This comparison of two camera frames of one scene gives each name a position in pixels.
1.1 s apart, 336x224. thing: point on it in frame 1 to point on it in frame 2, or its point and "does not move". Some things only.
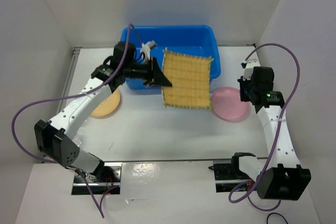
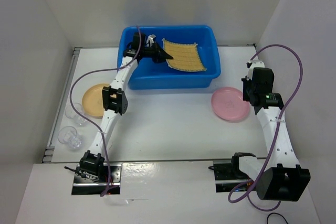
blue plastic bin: [199, 40] does not move
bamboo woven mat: [190, 76] to [185, 56]
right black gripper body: [245, 88] does not move
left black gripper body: [144, 71] to [149, 52]
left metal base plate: [105, 180] does not move
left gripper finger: [159, 78] to [161, 52]
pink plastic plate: [227, 106] does not move
